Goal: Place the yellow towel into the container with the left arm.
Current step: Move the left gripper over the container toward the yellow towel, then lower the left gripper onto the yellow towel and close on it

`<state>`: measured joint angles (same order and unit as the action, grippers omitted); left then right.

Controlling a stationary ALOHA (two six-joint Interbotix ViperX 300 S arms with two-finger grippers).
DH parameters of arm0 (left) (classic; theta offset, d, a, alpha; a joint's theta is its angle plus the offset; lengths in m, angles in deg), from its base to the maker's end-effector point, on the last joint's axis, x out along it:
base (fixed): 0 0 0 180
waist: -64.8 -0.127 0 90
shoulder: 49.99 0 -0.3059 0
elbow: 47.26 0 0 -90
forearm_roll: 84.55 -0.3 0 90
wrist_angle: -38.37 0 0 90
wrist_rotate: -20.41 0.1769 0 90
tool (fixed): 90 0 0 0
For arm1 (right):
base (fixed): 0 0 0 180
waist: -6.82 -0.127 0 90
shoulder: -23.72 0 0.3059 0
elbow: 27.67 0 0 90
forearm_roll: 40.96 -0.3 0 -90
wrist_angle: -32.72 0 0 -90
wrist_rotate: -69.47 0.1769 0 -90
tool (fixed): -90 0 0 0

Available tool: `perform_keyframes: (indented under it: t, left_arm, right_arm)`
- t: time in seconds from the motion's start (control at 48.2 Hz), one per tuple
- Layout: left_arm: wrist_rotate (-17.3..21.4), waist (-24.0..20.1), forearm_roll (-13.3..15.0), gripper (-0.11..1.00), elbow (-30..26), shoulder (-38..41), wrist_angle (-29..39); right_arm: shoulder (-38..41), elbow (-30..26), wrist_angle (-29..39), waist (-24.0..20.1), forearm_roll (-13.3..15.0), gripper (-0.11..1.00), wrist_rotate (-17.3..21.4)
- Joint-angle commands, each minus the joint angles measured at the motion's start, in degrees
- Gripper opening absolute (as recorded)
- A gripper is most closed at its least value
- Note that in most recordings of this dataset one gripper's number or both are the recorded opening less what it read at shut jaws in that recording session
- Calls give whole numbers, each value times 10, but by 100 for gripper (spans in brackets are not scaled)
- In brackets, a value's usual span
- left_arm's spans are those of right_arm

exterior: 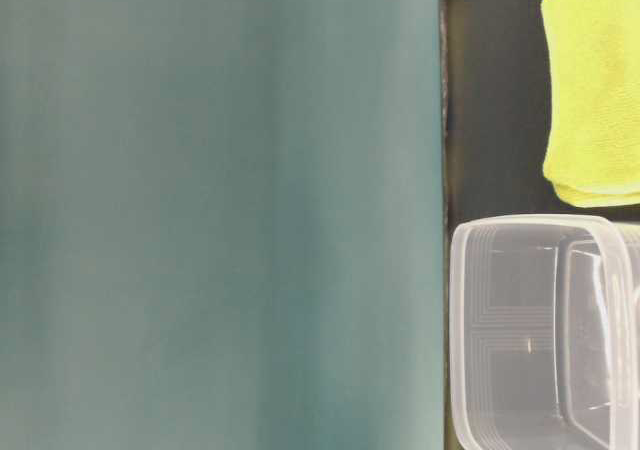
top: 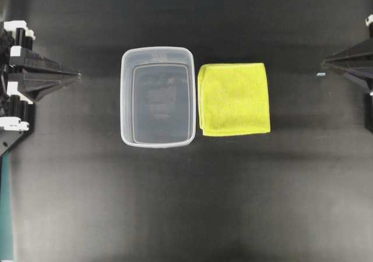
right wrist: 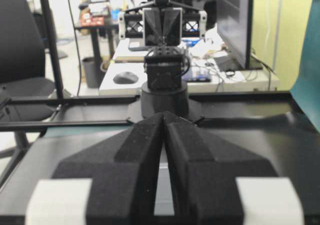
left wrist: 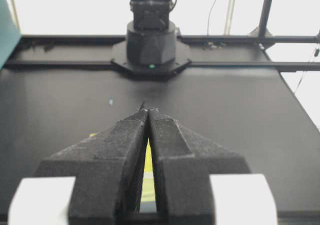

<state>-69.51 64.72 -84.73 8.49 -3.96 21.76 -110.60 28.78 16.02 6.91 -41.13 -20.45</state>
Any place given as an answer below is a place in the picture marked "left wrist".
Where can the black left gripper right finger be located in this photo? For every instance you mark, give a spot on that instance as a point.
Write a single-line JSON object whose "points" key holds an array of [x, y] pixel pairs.
{"points": [[182, 162]]}

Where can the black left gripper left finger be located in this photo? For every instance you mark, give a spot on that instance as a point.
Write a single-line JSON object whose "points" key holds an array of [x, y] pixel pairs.
{"points": [[87, 205]]}

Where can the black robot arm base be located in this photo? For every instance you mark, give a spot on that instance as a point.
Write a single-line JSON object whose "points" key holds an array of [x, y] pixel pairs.
{"points": [[150, 37]]}

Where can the yellow towel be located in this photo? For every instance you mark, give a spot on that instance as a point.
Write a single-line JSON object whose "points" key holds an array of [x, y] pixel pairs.
{"points": [[147, 177]]}

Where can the teal panel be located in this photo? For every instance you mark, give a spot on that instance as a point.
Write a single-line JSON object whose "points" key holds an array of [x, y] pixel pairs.
{"points": [[9, 33]]}

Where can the black aluminium frame rail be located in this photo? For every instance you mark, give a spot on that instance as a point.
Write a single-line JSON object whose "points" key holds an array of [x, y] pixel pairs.
{"points": [[213, 51]]}

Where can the black vertical frame post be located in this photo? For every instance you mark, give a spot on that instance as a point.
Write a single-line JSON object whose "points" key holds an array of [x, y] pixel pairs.
{"points": [[261, 32]]}

